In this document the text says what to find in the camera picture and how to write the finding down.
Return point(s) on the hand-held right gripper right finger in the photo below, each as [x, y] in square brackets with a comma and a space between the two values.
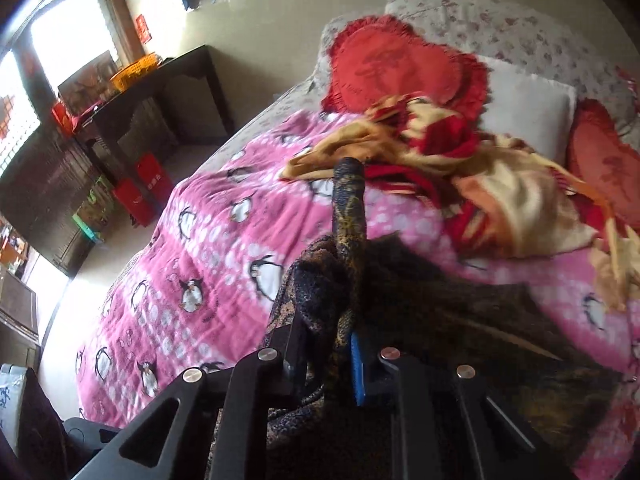
[358, 370]

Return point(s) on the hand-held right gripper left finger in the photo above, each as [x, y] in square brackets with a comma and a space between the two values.
[300, 355]

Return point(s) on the dark floral patterned garment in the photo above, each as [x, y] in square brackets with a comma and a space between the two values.
[450, 320]

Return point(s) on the pink penguin print blanket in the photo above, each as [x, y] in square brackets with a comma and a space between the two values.
[200, 220]

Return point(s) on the green colourful box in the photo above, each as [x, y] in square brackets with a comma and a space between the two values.
[92, 217]

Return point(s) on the red box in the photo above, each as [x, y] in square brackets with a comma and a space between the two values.
[132, 202]
[154, 177]

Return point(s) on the red and yellow blanket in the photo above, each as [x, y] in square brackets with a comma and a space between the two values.
[500, 175]

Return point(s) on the dark wooden cabinet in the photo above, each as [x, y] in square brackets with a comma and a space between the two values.
[45, 185]

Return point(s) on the large red heart pillow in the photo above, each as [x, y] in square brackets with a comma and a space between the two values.
[390, 65]

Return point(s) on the dark wooden table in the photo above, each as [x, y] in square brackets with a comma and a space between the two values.
[165, 75]

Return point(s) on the white pillow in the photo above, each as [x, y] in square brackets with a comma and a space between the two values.
[525, 105]

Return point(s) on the orange plastic basket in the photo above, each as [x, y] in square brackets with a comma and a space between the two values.
[135, 72]

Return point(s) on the small red heart pillow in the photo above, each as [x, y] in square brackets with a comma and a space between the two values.
[610, 160]

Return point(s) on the printed box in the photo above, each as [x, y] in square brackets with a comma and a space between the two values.
[87, 82]

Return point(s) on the floral bed sheet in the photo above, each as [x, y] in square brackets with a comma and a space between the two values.
[525, 25]

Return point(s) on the red wall sticker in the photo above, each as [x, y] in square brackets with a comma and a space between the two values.
[143, 28]

